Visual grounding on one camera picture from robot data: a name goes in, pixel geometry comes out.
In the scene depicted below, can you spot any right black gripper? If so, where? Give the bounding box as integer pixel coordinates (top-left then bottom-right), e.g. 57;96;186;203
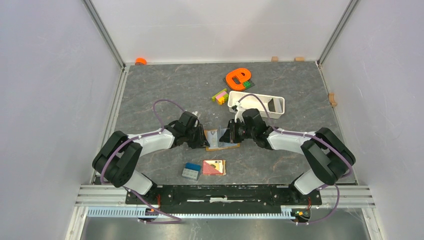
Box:
219;120;256;144

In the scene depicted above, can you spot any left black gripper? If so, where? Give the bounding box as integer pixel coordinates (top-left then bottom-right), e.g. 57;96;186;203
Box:
184;123;210;149

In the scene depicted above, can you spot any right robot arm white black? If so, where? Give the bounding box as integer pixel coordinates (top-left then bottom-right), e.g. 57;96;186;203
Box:
219;108;356;204

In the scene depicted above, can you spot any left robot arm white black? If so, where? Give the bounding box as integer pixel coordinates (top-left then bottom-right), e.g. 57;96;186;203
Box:
92;111;210;204

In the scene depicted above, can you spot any red playing card deck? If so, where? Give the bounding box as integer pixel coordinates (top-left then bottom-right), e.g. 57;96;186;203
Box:
202;159;226;176

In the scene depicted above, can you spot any blue grey toy brick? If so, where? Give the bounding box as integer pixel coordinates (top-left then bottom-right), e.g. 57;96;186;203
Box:
181;162;202;181

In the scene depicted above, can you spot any colourful toy brick stack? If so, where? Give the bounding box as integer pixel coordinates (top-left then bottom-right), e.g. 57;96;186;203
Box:
211;88;229;105

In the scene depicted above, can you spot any green toy brick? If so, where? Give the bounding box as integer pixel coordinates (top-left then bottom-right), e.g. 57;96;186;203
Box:
243;81;252;89

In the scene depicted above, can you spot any white plastic tray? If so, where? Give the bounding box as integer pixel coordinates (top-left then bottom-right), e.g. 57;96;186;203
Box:
227;91;285;119

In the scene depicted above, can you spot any orange plastic letter e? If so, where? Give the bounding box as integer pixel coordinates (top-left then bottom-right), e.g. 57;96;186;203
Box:
224;68;252;92

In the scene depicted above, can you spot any orange tape roll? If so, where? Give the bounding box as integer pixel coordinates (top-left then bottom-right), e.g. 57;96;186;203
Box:
134;57;147;66

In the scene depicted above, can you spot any wooden block right side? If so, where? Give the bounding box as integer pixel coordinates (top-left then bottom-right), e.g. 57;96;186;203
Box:
328;92;338;108

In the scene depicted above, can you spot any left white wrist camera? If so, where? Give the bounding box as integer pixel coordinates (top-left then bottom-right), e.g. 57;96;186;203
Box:
192;111;200;121

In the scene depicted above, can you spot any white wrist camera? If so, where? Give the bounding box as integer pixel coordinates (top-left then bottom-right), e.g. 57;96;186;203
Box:
231;101;246;123
192;111;200;121

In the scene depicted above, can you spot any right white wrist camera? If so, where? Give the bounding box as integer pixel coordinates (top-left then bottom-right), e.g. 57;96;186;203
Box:
231;101;246;123

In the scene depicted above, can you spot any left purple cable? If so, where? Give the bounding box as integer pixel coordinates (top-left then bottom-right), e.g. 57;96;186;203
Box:
99;99;184;225

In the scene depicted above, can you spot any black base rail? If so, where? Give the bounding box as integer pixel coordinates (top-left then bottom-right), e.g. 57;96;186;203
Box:
143;184;323;214

